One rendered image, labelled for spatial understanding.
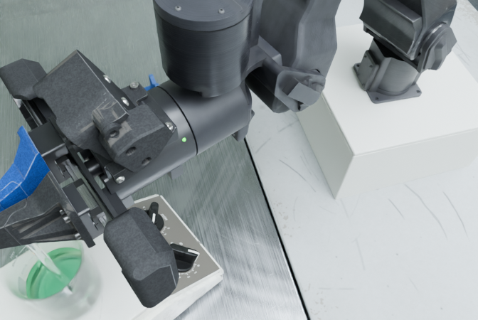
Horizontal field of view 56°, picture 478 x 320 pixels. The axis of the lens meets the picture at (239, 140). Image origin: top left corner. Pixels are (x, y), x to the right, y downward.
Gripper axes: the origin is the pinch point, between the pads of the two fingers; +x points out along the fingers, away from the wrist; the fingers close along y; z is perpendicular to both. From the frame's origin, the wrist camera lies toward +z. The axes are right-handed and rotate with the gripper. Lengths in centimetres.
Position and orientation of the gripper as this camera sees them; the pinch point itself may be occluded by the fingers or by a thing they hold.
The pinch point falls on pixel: (6, 216)
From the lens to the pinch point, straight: 31.1
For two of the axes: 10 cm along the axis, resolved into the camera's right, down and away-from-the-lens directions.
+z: 0.3, -5.8, -8.2
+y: 6.1, 6.6, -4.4
